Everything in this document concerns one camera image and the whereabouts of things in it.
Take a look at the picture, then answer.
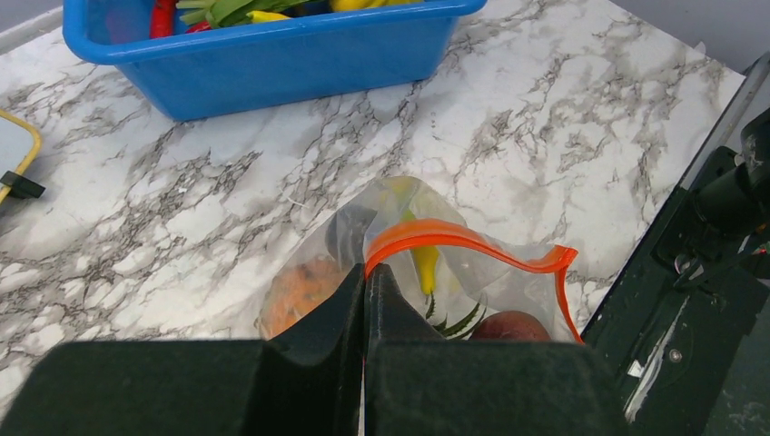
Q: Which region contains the clear orange zip bag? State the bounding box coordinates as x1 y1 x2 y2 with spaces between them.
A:
265 177 581 343

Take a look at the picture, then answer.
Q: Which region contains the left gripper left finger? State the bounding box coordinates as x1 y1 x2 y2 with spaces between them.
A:
1 265 364 435

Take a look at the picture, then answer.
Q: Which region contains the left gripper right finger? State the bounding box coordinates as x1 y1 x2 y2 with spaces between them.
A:
364 264 629 435

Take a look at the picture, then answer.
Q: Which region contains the dark purple passion fruit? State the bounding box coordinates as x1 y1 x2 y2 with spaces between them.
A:
470 311 551 342

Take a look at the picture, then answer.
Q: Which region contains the orange toy pineapple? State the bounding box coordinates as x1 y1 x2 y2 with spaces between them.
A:
258 258 489 343

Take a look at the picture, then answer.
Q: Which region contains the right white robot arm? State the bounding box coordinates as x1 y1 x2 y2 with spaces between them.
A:
583 113 769 435

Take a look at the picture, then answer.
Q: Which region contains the white drawing board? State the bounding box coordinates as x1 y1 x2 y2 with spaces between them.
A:
1 111 45 201

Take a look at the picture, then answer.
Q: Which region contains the red toy chili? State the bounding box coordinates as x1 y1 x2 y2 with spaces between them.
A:
149 0 178 39

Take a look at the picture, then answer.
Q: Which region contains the blue plastic bin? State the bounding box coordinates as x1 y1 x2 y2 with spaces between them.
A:
63 1 482 121

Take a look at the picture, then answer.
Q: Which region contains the yellow toy banana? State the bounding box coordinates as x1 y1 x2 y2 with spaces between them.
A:
389 176 439 296
246 0 422 25

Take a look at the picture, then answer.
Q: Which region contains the green leafy vegetable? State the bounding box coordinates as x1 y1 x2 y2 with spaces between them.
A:
175 0 314 30

